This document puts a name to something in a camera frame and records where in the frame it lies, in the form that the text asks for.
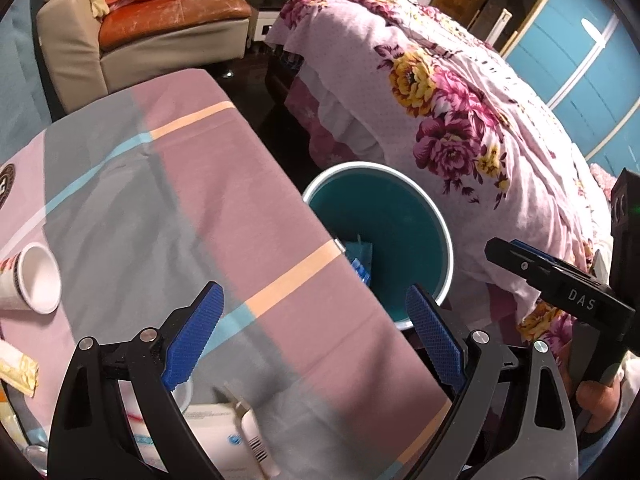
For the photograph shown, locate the yellow cream wrapper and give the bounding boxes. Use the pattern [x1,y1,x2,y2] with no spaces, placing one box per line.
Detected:
[0,340,41,398]

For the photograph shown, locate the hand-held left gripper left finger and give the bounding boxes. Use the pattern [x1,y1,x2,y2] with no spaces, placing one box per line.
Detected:
[46,281,226,480]

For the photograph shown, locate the pink grey patchwork tablecloth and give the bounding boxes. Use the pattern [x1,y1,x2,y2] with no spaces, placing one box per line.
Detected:
[0,67,453,480]

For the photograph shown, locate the white low cabinet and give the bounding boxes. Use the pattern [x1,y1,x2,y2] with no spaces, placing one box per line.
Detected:
[247,0,301,46]

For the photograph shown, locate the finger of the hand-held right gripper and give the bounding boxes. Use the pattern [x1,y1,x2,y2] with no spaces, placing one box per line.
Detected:
[485,236,557,302]
[509,240,608,287]

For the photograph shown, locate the white paper cup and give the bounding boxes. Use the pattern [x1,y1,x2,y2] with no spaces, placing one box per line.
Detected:
[0,241,63,316]

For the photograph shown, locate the white handheld device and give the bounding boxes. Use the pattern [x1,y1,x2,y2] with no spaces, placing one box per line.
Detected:
[222,382,281,478]

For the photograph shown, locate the orange leather seat cushion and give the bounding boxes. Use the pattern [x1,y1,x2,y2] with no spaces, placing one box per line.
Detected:
[98,0,252,53]

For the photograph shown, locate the small white plastic cup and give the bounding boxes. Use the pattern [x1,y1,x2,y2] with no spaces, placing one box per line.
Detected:
[117,370,196,416]

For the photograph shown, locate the blue wardrobe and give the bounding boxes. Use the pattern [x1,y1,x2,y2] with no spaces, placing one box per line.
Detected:
[500,0,640,161]

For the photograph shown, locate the blue plastic wrapper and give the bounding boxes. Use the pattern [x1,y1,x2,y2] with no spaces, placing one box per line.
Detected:
[345,240,376,286]

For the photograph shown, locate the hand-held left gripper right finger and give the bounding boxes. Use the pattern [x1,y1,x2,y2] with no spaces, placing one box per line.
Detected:
[405,284,581,480]

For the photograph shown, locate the beige armchair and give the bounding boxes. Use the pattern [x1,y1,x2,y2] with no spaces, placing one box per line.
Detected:
[37,0,253,113]

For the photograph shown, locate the teal bin with white rim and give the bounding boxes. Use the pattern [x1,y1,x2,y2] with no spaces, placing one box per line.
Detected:
[301,160,455,331]

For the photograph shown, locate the white flat box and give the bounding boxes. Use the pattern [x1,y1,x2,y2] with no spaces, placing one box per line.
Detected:
[135,400,251,480]

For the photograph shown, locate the pink floral bedspread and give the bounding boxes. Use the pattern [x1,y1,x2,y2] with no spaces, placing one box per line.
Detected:
[265,0,621,356]

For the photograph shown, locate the person's right hand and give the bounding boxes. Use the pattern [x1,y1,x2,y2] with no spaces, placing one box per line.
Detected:
[574,382,622,427]

